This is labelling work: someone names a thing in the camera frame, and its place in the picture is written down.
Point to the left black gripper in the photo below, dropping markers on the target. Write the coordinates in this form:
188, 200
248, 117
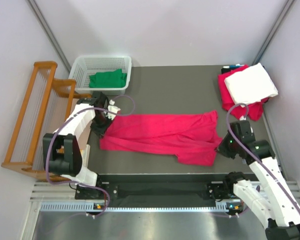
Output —
100, 126

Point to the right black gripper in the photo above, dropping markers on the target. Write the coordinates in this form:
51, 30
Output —
221, 147

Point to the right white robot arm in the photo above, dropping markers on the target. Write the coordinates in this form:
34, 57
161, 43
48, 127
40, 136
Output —
278, 211

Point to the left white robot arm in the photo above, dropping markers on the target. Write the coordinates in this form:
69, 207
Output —
61, 151

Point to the brown cardboard sheet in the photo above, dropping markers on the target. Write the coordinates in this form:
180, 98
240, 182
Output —
83, 135

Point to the green t shirt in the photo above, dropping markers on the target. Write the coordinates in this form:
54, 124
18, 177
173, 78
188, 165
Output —
110, 79

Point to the white plastic laundry basket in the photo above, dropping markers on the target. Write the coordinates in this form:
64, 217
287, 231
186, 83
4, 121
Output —
87, 65

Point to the wooden rack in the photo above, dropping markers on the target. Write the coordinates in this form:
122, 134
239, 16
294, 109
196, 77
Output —
47, 103

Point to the folded white t shirt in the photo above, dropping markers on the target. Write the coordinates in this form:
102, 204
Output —
250, 85

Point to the folded dark t shirt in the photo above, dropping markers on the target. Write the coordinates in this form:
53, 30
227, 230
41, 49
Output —
229, 68

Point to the grey slotted cable duct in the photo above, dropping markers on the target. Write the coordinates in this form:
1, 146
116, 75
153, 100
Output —
219, 207

